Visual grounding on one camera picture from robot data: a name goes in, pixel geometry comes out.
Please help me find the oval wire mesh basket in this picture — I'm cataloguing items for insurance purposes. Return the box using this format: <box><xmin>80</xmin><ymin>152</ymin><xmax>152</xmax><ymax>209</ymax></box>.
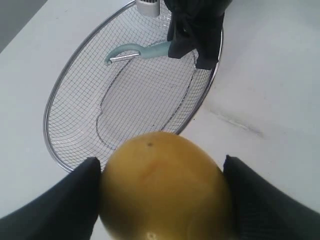
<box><xmin>43</xmin><ymin>1</ymin><xmax>217</xmax><ymax>172</ymax></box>

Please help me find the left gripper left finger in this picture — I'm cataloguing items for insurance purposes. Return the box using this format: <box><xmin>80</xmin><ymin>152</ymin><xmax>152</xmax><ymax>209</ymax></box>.
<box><xmin>0</xmin><ymin>157</ymin><xmax>101</xmax><ymax>240</ymax></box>

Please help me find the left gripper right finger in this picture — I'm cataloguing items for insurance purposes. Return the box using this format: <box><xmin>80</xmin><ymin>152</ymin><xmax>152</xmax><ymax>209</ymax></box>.
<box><xmin>223</xmin><ymin>155</ymin><xmax>320</xmax><ymax>240</ymax></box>

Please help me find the teal vegetable peeler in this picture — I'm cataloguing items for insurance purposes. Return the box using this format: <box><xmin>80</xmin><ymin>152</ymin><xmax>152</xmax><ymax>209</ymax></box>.
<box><xmin>104</xmin><ymin>41</ymin><xmax>171</xmax><ymax>65</ymax></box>

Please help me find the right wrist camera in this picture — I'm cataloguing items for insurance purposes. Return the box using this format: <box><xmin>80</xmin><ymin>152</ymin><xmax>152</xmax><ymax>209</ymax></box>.
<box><xmin>135</xmin><ymin>0</ymin><xmax>160</xmax><ymax>18</ymax></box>

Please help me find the yellow lemon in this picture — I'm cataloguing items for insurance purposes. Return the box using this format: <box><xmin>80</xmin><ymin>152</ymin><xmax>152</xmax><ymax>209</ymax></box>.
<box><xmin>99</xmin><ymin>131</ymin><xmax>235</xmax><ymax>240</ymax></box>

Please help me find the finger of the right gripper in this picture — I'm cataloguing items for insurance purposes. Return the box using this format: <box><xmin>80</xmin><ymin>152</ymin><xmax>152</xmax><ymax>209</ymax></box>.
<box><xmin>167</xmin><ymin>11</ymin><xmax>200</xmax><ymax>59</ymax></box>
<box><xmin>195</xmin><ymin>13</ymin><xmax>225</xmax><ymax>70</ymax></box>

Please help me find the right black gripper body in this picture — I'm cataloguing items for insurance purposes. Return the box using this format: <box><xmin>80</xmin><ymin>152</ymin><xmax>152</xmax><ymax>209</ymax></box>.
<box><xmin>164</xmin><ymin>0</ymin><xmax>232</xmax><ymax>15</ymax></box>

